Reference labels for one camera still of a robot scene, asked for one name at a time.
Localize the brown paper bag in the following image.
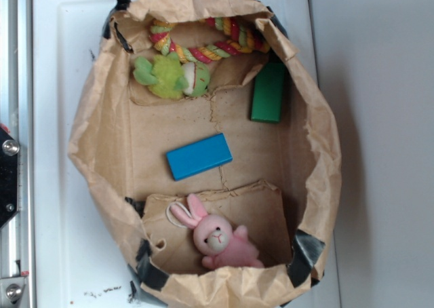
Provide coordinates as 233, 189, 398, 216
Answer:
68, 0, 342, 307

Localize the blue wooden block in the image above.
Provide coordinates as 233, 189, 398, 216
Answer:
166, 133, 233, 181

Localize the green wooden block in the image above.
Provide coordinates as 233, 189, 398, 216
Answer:
251, 62, 286, 123

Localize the green plush frog toy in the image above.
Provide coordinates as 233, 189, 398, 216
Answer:
133, 52, 210, 100

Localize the pink plush bunny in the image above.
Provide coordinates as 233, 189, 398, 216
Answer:
165, 193, 264, 270

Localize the white plastic tray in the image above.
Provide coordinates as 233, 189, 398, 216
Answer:
33, 0, 340, 307

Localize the multicolour rope toy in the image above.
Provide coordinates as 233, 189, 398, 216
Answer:
150, 16, 271, 64

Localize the black metal bracket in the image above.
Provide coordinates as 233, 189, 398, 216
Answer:
0, 127, 20, 228

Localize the aluminium frame rail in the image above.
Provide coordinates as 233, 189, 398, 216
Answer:
1, 0, 37, 307

